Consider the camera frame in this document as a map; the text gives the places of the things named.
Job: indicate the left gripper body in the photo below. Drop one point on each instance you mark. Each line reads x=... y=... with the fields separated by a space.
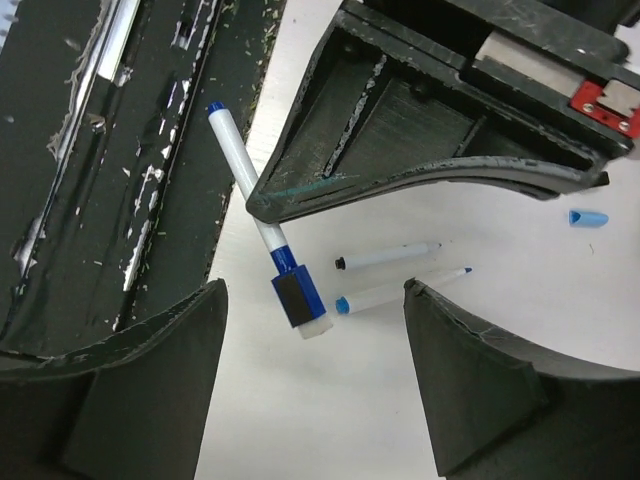
x=536 y=56

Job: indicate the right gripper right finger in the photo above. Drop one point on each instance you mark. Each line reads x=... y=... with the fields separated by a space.
x=498 y=406

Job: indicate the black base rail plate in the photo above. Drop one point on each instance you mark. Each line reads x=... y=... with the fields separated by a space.
x=113 y=191

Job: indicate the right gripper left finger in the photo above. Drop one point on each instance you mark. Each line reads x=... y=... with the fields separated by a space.
x=131 y=406

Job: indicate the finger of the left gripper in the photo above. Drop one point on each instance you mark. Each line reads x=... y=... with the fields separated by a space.
x=370 y=118

